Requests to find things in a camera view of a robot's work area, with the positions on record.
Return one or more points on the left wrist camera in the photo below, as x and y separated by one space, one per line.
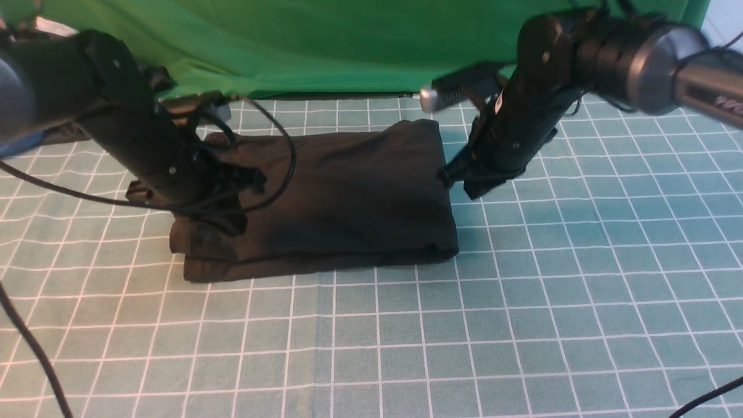
202 104

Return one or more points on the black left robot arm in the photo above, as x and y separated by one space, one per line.
91 81

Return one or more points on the blue garment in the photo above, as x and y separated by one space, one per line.
21 145

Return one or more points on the white cloth in pile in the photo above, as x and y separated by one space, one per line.
53 28

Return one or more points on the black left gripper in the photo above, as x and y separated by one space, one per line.
175 168

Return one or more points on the green backdrop cloth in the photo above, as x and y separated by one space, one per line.
261 48

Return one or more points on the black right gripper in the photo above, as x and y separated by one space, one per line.
508 133

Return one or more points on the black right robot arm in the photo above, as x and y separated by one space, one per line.
638 63

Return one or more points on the dark gray long-sleeve top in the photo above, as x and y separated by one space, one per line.
356 200

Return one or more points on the green grid tablecloth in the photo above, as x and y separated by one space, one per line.
606 282

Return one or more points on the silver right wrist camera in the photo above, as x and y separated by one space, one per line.
476 83

